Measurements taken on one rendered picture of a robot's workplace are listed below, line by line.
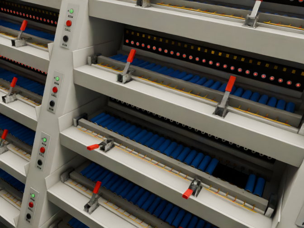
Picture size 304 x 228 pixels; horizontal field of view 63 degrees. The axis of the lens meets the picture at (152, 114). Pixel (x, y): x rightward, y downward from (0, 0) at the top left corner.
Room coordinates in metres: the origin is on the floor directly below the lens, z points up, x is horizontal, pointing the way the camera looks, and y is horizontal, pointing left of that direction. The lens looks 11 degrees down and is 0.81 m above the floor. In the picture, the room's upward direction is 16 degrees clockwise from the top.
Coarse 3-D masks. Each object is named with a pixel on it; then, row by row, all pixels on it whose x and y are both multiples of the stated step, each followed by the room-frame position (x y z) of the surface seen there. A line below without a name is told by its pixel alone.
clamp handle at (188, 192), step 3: (195, 183) 0.55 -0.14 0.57; (192, 186) 0.54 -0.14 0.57; (195, 186) 0.55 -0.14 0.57; (189, 189) 0.52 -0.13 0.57; (192, 189) 0.53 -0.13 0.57; (186, 192) 0.50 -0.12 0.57; (189, 192) 0.50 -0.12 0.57; (192, 192) 0.52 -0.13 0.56; (183, 195) 0.49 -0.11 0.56; (186, 195) 0.49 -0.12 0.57; (189, 195) 0.49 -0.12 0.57; (186, 198) 0.49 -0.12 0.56
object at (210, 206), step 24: (72, 120) 0.75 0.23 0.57; (120, 120) 0.81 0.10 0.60; (72, 144) 0.70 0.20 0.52; (216, 144) 0.69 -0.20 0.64; (120, 168) 0.63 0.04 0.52; (144, 168) 0.61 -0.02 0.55; (168, 192) 0.57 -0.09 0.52; (264, 192) 0.59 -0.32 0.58; (216, 216) 0.52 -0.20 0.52; (240, 216) 0.51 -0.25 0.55; (264, 216) 0.52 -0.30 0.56
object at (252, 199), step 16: (80, 128) 0.73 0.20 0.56; (96, 128) 0.71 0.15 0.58; (128, 144) 0.67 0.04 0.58; (144, 160) 0.63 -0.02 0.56; (160, 160) 0.63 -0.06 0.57; (176, 160) 0.62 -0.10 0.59; (192, 176) 0.59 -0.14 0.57; (208, 176) 0.58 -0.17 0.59; (224, 192) 0.56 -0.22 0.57; (240, 192) 0.54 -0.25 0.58
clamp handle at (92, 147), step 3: (105, 141) 0.65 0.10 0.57; (96, 144) 0.63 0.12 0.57; (99, 144) 0.64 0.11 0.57; (102, 144) 0.64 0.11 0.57; (105, 144) 0.65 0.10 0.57; (87, 147) 0.60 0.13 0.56; (90, 147) 0.59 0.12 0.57; (93, 147) 0.60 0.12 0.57; (96, 147) 0.62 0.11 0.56; (90, 150) 0.59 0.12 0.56
